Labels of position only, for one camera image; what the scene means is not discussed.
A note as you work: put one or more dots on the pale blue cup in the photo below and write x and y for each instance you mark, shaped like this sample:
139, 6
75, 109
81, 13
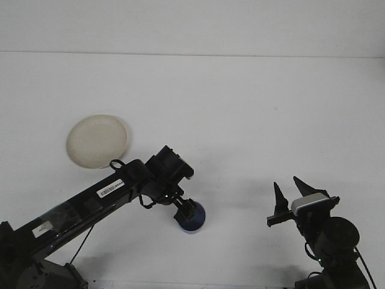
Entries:
199, 218

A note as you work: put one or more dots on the pale round plate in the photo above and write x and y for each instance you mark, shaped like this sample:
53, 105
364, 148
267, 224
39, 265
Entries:
96, 140

